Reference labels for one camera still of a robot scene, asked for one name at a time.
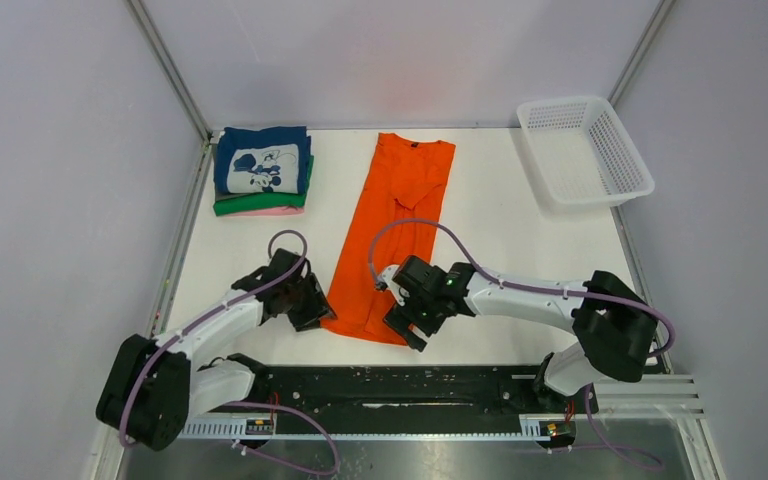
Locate orange t shirt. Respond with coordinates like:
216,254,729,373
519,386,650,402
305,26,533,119
323,133,456,346

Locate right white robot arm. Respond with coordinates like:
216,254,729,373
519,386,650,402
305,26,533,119
374,255,658,412

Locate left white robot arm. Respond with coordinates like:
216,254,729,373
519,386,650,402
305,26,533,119
95,248,334,451

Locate folded pink t shirt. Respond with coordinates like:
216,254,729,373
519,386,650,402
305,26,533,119
228,206,305,217

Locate folded green t shirt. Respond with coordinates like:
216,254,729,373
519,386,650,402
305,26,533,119
213,152,313,216

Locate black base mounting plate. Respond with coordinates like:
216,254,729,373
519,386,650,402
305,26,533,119
246,365,598,424

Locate folded blue printed t shirt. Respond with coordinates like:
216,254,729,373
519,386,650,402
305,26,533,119
214,126,311,195

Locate white plastic basket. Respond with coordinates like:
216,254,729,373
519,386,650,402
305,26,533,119
516,95,655,214

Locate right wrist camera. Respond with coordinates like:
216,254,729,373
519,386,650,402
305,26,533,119
393,255,447,301

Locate white slotted cable duct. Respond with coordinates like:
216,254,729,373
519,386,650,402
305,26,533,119
179,412,577,442

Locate left aluminium frame post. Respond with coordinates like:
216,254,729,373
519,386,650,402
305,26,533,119
124,0,212,141

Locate aluminium frame post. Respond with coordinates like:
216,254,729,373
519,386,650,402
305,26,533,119
124,0,212,141
607,0,677,107

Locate right aluminium frame post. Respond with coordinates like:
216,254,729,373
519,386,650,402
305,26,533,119
607,0,677,107

